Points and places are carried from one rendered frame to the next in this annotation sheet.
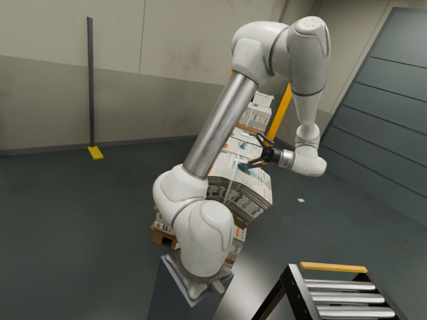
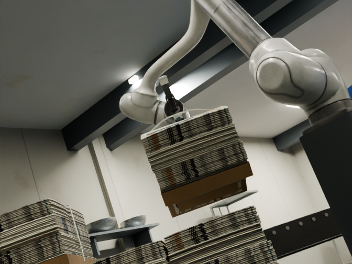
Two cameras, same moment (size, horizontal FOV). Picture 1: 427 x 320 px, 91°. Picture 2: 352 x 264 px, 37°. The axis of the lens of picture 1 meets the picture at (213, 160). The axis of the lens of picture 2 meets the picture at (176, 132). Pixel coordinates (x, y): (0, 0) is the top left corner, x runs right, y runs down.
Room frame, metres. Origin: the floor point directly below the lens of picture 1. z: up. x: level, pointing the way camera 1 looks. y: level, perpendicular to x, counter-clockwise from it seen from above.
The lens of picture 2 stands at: (1.20, 1.58, 0.64)
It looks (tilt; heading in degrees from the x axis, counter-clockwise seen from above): 17 degrees up; 264
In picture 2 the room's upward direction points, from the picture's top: 20 degrees counter-clockwise
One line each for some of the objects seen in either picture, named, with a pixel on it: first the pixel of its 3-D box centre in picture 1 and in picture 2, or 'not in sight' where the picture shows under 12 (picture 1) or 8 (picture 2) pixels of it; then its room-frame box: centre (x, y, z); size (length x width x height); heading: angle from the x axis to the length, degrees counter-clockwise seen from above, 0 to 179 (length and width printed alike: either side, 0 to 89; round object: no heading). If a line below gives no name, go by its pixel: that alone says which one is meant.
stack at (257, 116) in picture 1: (234, 159); not in sight; (2.16, -0.23, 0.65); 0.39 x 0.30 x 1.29; 85
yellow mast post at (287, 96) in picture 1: (271, 134); not in sight; (2.56, -0.60, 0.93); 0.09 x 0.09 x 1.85; 85
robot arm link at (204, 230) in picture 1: (207, 232); (315, 81); (0.50, -0.05, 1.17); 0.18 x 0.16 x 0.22; 47
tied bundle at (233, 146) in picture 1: (235, 159); (36, 252); (1.57, -0.17, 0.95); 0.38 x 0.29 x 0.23; 84
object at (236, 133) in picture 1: (243, 134); not in sight; (1.86, -0.20, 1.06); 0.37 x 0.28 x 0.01; 86
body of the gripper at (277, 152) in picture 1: (271, 155); (173, 107); (0.96, -0.26, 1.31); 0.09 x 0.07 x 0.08; 84
